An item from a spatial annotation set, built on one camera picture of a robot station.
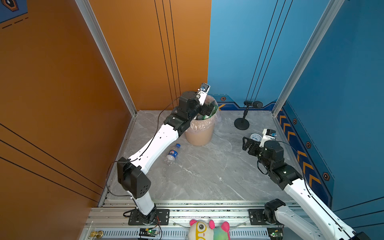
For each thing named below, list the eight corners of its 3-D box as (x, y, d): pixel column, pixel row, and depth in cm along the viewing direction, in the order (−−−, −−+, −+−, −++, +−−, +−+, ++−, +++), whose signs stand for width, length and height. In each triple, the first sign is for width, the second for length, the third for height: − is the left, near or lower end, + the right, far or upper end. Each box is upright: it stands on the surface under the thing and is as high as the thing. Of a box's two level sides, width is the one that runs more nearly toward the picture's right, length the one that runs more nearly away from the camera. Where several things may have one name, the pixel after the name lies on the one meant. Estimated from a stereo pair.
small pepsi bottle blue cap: (164, 163, 94) (162, 160, 90) (175, 146, 102) (174, 142, 98) (171, 167, 92) (170, 163, 88) (182, 148, 100) (182, 145, 97)
